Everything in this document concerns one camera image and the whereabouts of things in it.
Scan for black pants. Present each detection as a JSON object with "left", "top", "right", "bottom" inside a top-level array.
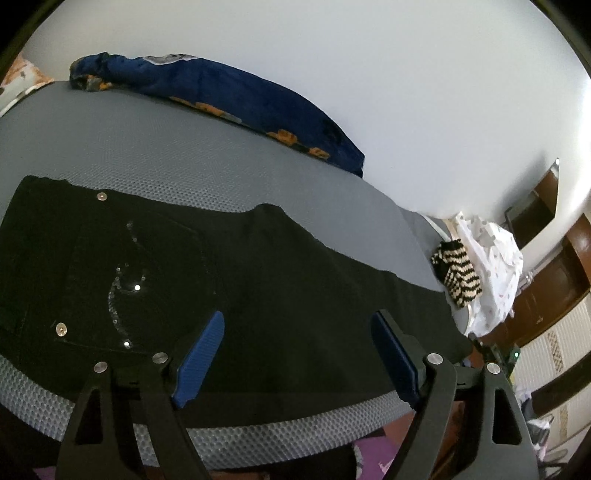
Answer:
[{"left": 1, "top": 176, "right": 472, "bottom": 428}]

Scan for black white knitted cloth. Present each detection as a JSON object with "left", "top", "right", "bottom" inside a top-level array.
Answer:
[{"left": 431, "top": 240, "right": 483, "bottom": 308}]

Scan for white dotted cloth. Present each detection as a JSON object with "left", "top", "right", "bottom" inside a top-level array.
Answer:
[{"left": 451, "top": 212, "right": 524, "bottom": 337}]

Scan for brown white wardrobe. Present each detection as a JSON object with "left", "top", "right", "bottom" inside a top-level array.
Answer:
[{"left": 484, "top": 215, "right": 590, "bottom": 448}]

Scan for grey mesh mattress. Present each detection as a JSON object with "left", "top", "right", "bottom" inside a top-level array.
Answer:
[{"left": 1, "top": 82, "right": 443, "bottom": 470}]

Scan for blue floral blanket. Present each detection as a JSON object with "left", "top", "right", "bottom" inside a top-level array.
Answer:
[{"left": 69, "top": 52, "right": 365, "bottom": 177}]

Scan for white floral pillow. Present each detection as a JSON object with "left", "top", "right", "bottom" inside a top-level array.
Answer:
[{"left": 0, "top": 53, "right": 54, "bottom": 116}]

